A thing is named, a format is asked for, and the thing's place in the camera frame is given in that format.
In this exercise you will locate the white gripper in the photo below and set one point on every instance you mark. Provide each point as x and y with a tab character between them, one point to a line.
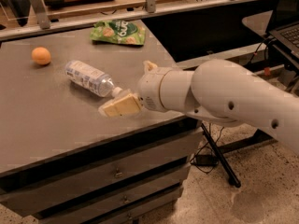
149	89

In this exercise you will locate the clear blue plastic water bottle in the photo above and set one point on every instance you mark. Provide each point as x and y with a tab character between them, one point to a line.
92	79

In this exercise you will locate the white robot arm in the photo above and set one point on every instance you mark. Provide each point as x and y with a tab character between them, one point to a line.
217	91

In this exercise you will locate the green rice chip bag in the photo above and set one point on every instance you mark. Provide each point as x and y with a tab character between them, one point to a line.
118	32

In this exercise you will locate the black power adapter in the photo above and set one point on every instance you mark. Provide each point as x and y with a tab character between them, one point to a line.
205	160

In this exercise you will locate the orange fruit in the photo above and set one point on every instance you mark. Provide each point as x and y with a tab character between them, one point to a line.
41	56

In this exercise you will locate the grey drawer cabinet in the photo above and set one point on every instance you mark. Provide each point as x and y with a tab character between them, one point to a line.
64	163

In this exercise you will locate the wooden shelf with metal rails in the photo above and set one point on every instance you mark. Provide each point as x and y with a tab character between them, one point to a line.
43	19

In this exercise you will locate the black laptop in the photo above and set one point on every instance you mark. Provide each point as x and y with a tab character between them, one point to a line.
284	25

